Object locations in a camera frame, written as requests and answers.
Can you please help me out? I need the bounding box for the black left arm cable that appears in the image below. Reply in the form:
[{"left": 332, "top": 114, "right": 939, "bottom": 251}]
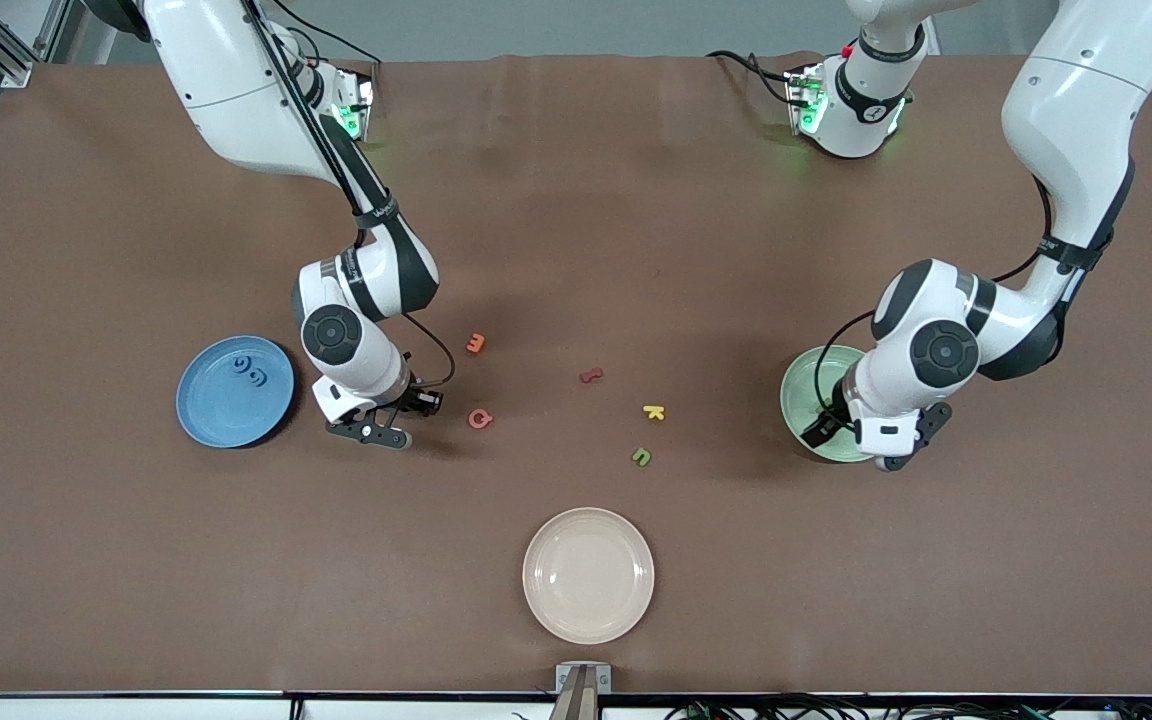
[{"left": 814, "top": 175, "right": 1057, "bottom": 406}]

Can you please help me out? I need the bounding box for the beige plate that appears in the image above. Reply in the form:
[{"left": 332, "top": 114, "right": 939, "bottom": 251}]
[{"left": 522, "top": 507, "right": 655, "bottom": 645}]

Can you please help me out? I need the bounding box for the table cover mat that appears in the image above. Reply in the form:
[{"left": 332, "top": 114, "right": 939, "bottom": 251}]
[{"left": 0, "top": 50, "right": 1152, "bottom": 696}]

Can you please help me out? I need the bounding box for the black arm base cable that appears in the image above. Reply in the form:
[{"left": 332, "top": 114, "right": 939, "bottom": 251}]
[{"left": 706, "top": 48, "right": 799, "bottom": 106}]

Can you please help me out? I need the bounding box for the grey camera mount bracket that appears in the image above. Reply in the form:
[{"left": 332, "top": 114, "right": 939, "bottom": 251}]
[{"left": 555, "top": 662, "right": 613, "bottom": 720}]

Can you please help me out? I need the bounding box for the blue plate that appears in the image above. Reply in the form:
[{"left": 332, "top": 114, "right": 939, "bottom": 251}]
[{"left": 175, "top": 335, "right": 295, "bottom": 449}]

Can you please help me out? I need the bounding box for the green plate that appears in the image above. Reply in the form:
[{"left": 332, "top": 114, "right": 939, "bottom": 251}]
[{"left": 779, "top": 345, "right": 874, "bottom": 464}]

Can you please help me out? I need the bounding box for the black cable bundle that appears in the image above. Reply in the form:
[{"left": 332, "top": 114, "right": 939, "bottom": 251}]
[{"left": 511, "top": 690, "right": 1152, "bottom": 720}]

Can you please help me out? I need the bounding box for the aluminium frame post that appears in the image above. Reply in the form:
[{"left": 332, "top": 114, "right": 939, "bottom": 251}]
[{"left": 0, "top": 0, "right": 72, "bottom": 87}]

